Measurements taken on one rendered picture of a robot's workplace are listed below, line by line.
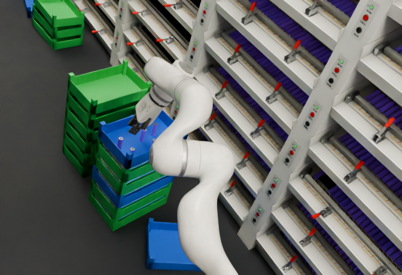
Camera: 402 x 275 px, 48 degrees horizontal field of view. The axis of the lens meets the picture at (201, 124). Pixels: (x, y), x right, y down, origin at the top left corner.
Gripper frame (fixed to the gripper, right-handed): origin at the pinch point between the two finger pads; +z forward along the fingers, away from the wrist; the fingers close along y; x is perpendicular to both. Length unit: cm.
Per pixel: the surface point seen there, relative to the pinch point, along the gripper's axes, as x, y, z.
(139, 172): 12.1, 6.4, 15.2
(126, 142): 4.9, -4.2, 12.0
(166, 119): 19.8, -16.5, 2.4
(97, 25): 15, -143, 40
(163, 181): 30.5, -1.5, 22.6
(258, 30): 27, -21, -51
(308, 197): 60, 30, -23
